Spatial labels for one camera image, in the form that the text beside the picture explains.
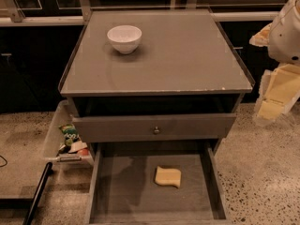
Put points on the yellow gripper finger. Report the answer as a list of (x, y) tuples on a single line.
[(261, 39), (278, 92)]

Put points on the yellow sponge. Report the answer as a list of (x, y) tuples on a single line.
[(168, 177)]

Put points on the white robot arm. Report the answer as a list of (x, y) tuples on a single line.
[(284, 38)]

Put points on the grey drawer cabinet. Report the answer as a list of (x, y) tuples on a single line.
[(183, 65)]

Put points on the round metal drawer knob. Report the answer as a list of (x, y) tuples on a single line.
[(156, 130)]

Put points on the grey open middle drawer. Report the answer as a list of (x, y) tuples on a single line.
[(123, 189)]

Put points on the grey top drawer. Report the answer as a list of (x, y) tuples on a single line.
[(139, 128)]

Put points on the white ceramic bowl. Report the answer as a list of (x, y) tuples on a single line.
[(125, 38)]

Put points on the white metal railing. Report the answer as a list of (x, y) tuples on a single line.
[(79, 11)]

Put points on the white and red packet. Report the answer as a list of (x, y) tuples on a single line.
[(78, 148)]

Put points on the green snack bag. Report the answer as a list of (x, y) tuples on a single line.
[(70, 133)]

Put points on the clear plastic bin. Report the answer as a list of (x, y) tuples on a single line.
[(55, 138)]

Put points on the black pole on floor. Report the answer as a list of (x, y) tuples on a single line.
[(48, 170)]

